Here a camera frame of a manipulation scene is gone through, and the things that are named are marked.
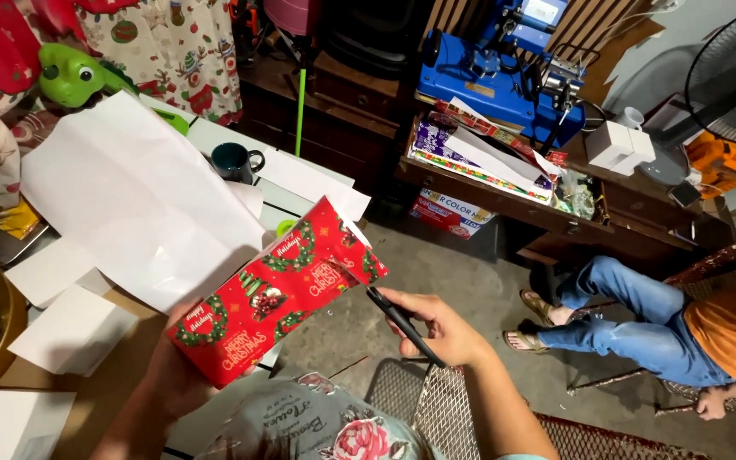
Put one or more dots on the person's left hand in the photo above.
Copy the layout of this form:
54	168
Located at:
173	377

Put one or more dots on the person's right hand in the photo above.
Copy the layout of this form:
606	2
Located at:
454	332

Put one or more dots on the person's left fingers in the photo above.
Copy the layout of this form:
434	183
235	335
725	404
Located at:
246	371

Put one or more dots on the red Christmas box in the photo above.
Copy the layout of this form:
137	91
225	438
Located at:
272	294

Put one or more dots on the black scissors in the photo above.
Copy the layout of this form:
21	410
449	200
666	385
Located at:
400	322

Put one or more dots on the person's floral garment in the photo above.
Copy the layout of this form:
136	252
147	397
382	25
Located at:
317	421

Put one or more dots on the brown cardboard sheet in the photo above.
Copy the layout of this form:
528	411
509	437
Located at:
112	383

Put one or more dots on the green tape roll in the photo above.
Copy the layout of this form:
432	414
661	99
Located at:
285	227

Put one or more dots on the large white paper sheet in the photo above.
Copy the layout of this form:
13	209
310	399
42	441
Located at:
138	198

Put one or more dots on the dark teal mug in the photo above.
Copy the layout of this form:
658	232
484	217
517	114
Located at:
235	162

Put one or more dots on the printed carton under desk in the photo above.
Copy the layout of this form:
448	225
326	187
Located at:
450	214

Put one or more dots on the green broom pole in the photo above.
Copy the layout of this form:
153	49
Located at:
300	108

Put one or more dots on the yellow packet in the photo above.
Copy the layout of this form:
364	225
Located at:
20	220

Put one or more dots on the dark wooden cabinet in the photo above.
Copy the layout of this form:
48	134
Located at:
336	108

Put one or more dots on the stack of wrapping paper sheets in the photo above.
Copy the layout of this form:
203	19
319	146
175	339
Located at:
476	156

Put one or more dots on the cream Christmas print fabric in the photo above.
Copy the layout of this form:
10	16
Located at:
170	51

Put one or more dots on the green toy frog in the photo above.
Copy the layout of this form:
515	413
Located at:
71	73

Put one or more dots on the pink round container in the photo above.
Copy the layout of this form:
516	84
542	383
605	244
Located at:
291	16

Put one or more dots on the blue heat press machine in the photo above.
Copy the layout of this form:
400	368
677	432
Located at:
502	70

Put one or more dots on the dark wooden desk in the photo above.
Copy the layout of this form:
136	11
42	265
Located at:
623	217

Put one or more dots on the white cardboard box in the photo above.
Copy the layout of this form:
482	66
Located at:
617	148

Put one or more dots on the white mug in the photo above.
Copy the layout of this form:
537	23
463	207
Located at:
630	117

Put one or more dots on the black phone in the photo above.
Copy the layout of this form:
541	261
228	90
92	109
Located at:
684	193

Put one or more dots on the orange tool case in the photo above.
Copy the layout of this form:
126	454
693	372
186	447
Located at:
724	160

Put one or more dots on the black standing fan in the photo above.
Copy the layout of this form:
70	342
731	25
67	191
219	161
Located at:
735	70

